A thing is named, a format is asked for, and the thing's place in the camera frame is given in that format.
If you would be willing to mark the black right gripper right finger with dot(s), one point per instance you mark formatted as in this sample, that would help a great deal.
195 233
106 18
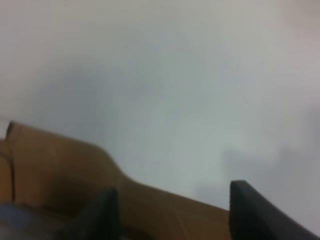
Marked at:
253 217

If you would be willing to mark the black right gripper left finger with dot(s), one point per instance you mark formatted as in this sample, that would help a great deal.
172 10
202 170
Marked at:
98 220

